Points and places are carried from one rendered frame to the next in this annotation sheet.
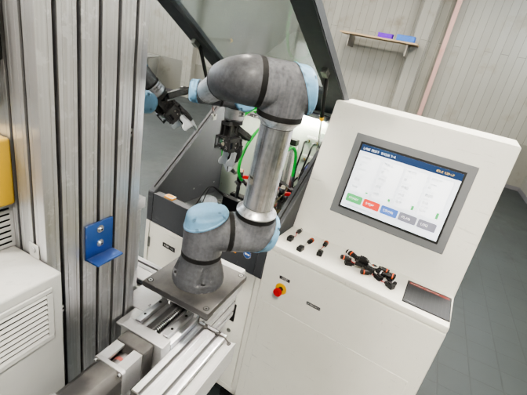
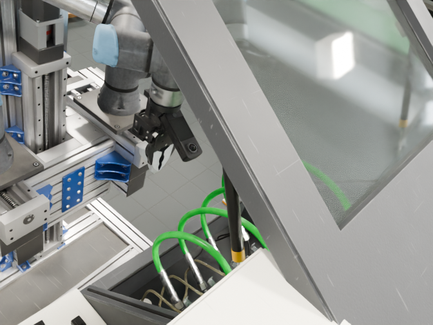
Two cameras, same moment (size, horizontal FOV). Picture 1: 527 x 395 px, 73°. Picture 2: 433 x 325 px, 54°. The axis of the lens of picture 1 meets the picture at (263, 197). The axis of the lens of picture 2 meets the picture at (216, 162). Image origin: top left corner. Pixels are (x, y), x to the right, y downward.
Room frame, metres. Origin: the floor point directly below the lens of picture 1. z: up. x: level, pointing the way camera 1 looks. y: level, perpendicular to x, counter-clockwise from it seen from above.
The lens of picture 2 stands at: (1.54, -0.58, 1.94)
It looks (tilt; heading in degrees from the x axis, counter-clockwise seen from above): 40 degrees down; 94
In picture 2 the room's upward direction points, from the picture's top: 19 degrees clockwise
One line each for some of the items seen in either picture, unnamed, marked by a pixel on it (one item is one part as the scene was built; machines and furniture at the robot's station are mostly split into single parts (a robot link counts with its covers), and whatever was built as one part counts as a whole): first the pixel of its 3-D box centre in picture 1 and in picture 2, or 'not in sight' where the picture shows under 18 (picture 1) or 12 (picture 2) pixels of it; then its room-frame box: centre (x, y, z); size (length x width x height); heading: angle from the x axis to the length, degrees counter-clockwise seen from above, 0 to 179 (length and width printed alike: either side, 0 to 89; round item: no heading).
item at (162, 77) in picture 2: not in sight; (173, 57); (1.34, 0.17, 1.53); 0.09 x 0.08 x 0.11; 20
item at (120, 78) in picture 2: not in sight; (125, 62); (1.07, 0.61, 1.20); 0.13 x 0.12 x 0.14; 53
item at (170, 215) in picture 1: (203, 230); (178, 248); (1.46, 0.24, 0.87); 0.62 x 0.04 x 0.16; 63
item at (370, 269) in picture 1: (369, 266); not in sight; (1.21, -0.46, 1.01); 0.23 x 0.11 x 0.06; 63
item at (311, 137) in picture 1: (310, 161); not in sight; (1.80, -0.20, 1.20); 0.13 x 0.03 x 0.31; 63
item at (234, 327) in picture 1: (190, 303); not in sight; (1.45, 0.25, 0.44); 0.65 x 0.02 x 0.68; 63
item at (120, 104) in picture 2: not in sight; (120, 91); (1.06, 0.60, 1.09); 0.15 x 0.15 x 0.10
